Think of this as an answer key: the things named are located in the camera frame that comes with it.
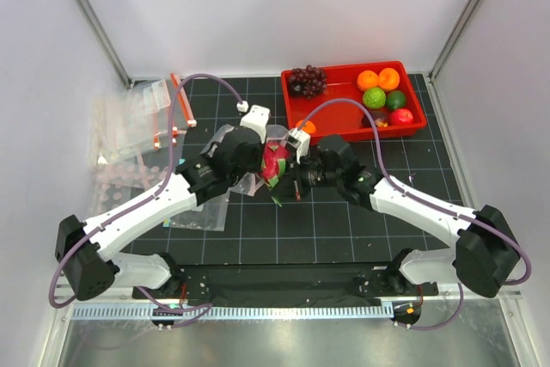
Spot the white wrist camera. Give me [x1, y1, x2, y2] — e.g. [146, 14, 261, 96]
[240, 105, 271, 143]
[285, 128, 310, 163]

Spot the dark purple grape bunch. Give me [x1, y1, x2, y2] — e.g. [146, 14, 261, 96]
[287, 65, 327, 98]

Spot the pink-dotted bag on table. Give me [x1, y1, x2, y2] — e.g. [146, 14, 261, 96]
[87, 149, 168, 217]

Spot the clear blue-zip bag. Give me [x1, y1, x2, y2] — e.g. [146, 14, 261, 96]
[162, 155, 229, 231]

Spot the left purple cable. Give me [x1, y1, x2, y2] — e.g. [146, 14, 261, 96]
[47, 73, 250, 327]

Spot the pink-dotted zip bag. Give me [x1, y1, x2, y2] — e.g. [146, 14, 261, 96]
[201, 124, 288, 196]

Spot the orange tangerine at back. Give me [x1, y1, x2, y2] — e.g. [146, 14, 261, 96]
[378, 67, 400, 92]

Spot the stack of orange-zip bags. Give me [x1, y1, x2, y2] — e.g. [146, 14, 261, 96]
[90, 73, 197, 161]

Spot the left aluminium corner post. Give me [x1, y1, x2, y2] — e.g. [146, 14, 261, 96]
[74, 0, 132, 89]

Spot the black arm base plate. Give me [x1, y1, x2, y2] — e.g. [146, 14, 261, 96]
[150, 262, 437, 302]

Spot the dark purple fruit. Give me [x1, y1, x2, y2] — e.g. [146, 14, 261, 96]
[362, 110, 389, 128]

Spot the red apple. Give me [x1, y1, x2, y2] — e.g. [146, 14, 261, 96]
[389, 108, 414, 125]

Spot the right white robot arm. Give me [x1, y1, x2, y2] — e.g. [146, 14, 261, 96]
[275, 129, 520, 298]

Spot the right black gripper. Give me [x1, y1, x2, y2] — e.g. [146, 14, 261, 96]
[271, 152, 342, 200]

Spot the pink dragon fruit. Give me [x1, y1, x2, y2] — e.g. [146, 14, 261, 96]
[260, 140, 290, 192]

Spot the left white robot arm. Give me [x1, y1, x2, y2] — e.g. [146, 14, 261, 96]
[49, 126, 266, 308]

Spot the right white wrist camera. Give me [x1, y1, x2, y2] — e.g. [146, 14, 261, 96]
[285, 128, 310, 163]

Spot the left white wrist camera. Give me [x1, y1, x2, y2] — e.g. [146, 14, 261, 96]
[240, 105, 271, 143]

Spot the aluminium corner post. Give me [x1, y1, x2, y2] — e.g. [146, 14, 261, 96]
[74, 0, 132, 89]
[428, 0, 510, 80]

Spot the aluminium front frame bar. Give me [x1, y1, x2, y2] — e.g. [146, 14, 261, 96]
[51, 266, 523, 304]

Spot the orange tangerine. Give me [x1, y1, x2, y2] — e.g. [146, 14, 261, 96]
[356, 70, 379, 92]
[378, 67, 400, 92]
[296, 119, 317, 135]

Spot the dark green lime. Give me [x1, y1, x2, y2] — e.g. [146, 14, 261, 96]
[385, 89, 407, 112]

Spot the perforated metal rail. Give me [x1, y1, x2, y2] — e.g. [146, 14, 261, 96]
[71, 302, 394, 321]

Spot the red plastic tray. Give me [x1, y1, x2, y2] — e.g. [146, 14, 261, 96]
[280, 59, 428, 143]

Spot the right aluminium corner post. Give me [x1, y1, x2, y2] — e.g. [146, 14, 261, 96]
[428, 0, 510, 80]

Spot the light green bumpy fruit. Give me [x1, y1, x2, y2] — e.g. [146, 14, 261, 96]
[363, 87, 386, 109]

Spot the orange tangerine at front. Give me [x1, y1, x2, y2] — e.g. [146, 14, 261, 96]
[296, 119, 317, 135]

